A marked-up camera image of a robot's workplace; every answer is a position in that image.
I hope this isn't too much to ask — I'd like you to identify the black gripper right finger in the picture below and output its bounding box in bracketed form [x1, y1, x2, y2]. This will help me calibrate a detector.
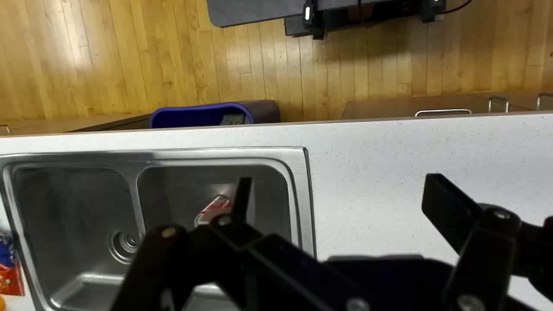
[421, 173, 553, 311]

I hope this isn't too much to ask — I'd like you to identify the blue bin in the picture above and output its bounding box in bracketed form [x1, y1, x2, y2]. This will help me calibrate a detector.
[148, 102, 251, 128]

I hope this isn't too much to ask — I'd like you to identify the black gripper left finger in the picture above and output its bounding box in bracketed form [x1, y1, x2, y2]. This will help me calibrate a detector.
[108, 178, 369, 311]

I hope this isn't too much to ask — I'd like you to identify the colourful snack packet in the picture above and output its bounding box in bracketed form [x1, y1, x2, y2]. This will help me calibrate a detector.
[0, 232, 23, 296]

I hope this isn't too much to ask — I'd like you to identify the red Coca Cola can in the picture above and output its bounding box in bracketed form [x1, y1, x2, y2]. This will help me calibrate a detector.
[193, 196, 232, 227]

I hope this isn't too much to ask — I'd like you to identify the stainless steel double sink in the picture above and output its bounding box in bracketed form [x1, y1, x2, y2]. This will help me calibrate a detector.
[1, 147, 315, 311]

